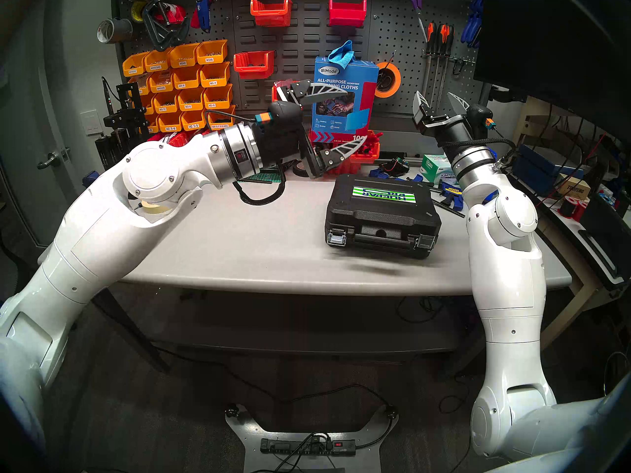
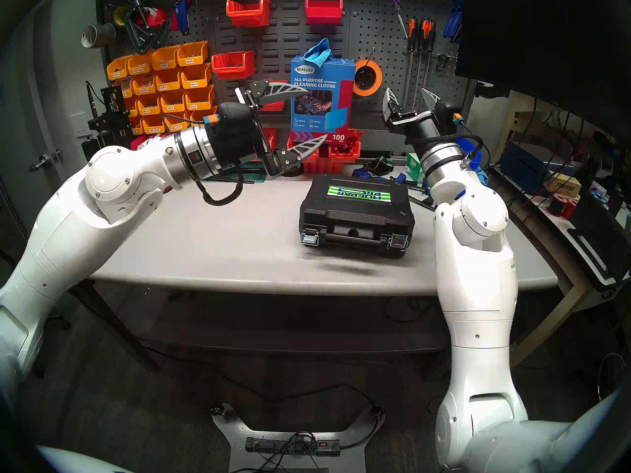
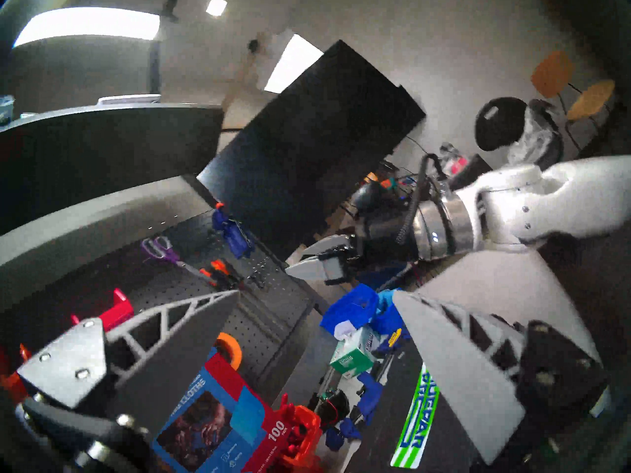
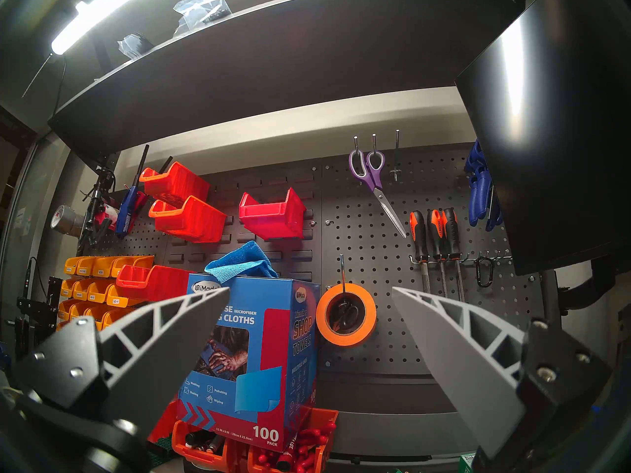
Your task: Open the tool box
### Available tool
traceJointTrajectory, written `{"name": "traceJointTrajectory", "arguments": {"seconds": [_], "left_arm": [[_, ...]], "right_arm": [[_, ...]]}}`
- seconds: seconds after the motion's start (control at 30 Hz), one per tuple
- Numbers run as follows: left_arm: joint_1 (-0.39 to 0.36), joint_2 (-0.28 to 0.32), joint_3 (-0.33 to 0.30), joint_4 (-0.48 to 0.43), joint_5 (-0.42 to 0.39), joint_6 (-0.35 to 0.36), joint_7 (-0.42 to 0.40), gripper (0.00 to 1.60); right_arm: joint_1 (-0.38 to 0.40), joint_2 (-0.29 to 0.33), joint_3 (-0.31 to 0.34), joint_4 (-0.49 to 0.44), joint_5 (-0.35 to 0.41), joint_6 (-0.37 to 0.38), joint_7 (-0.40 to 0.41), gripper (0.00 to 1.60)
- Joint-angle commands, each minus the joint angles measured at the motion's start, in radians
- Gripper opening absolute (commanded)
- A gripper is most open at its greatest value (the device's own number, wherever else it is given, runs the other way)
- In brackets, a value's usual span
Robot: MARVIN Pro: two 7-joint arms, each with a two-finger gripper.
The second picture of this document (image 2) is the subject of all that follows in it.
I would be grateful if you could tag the dark pegboard wall panel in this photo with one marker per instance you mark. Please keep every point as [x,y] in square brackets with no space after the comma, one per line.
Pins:
[286,38]

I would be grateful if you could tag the blue plastic object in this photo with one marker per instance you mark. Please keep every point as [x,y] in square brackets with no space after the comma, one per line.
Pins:
[468,149]

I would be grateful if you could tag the orange tape roll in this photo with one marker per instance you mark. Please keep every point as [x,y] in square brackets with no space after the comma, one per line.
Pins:
[378,78]

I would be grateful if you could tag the green white wipes box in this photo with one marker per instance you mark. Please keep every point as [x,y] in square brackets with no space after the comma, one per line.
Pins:
[413,166]

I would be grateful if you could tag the red white hand tool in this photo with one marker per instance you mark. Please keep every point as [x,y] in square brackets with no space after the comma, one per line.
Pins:
[155,17]

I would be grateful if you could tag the black white equipment case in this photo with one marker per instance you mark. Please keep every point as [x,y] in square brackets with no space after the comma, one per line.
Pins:
[601,235]

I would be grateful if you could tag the white light switch plate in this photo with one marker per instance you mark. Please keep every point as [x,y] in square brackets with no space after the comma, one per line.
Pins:
[79,125]

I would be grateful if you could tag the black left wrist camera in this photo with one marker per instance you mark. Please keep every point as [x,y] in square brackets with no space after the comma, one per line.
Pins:
[231,111]

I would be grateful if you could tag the dark table leg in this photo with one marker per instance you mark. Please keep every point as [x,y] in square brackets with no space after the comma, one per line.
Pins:
[118,329]

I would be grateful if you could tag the orange black screwdriver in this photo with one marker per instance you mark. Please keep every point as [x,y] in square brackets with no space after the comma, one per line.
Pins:
[411,31]
[424,31]
[432,31]

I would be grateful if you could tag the yellow tape roll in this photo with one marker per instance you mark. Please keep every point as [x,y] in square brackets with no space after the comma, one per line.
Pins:
[118,16]

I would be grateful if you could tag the yellow screw bin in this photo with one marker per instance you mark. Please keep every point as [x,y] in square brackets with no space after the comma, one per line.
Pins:
[144,87]
[149,107]
[166,62]
[154,127]
[176,124]
[199,102]
[137,128]
[132,108]
[196,80]
[118,72]
[192,58]
[125,88]
[173,105]
[169,84]
[141,67]
[197,115]

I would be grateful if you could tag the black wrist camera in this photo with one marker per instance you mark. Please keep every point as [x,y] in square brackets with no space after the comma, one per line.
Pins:
[231,111]
[451,110]

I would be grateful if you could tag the black metal clamp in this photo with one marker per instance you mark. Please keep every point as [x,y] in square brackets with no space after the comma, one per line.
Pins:
[134,31]

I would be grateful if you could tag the grey duct tape roll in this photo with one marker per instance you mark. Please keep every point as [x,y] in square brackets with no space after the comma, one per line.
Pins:
[103,33]

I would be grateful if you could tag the black monitor mount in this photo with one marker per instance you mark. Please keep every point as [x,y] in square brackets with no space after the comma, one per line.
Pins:
[493,90]

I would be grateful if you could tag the blue cleaning cloths box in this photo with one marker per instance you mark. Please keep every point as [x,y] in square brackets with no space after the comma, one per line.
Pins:
[323,112]

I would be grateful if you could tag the black monitor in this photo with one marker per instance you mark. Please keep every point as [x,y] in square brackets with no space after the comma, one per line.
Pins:
[542,43]

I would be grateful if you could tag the blue microfiber cloth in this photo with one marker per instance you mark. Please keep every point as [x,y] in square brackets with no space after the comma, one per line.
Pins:
[319,50]

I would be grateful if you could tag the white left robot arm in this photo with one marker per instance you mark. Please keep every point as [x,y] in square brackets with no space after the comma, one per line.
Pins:
[64,240]

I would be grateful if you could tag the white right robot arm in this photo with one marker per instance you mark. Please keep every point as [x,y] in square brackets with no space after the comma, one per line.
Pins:
[473,289]

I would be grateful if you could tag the black power strip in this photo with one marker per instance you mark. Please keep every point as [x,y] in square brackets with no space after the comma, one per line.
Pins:
[271,446]

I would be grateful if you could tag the blue storage box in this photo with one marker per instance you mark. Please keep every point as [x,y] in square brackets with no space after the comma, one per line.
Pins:
[522,166]

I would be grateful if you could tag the brown cardboard box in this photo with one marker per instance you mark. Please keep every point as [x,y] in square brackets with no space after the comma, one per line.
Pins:
[563,185]

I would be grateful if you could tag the black carabiner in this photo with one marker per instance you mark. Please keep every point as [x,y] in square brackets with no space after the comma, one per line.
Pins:
[436,64]

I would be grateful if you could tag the light blue cloth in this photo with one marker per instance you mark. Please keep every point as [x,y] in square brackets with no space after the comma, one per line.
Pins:
[482,176]

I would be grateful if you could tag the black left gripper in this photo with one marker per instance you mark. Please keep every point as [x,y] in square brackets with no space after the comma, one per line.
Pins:
[236,142]

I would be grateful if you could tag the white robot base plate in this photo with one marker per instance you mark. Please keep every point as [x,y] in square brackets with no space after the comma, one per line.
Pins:
[236,442]

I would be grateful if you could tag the red plastic bin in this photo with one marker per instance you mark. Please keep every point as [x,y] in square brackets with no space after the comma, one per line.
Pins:
[324,13]
[139,141]
[277,106]
[292,143]
[271,139]
[249,16]
[345,154]
[231,68]

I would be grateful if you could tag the black tool box green sticker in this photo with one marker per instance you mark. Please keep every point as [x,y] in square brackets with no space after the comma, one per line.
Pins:
[355,216]

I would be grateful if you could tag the blue bar clamp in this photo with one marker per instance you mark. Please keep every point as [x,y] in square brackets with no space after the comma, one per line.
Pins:
[362,173]

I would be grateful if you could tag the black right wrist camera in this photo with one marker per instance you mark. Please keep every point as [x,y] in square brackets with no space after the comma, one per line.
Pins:
[451,110]

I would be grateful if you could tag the black tape roll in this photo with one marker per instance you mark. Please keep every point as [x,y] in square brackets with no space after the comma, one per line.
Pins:
[297,172]

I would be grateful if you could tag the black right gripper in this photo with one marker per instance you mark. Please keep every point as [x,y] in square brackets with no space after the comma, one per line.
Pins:
[419,124]

